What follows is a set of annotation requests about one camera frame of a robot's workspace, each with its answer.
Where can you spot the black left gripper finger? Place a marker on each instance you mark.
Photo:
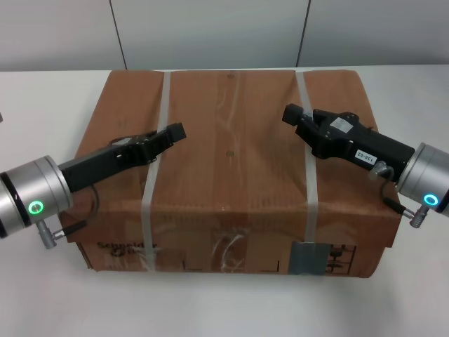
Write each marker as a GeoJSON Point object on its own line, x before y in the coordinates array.
{"type": "Point", "coordinates": [173, 131]}

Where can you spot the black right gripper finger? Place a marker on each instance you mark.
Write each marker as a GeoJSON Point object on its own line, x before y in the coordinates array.
{"type": "Point", "coordinates": [293, 114]}

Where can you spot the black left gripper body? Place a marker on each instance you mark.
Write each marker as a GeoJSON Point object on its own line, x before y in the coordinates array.
{"type": "Point", "coordinates": [105, 163]}

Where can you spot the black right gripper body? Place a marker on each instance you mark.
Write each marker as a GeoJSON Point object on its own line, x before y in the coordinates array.
{"type": "Point", "coordinates": [343, 140]}

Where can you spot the brown cardboard box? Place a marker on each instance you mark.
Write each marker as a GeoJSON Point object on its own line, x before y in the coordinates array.
{"type": "Point", "coordinates": [231, 182]}

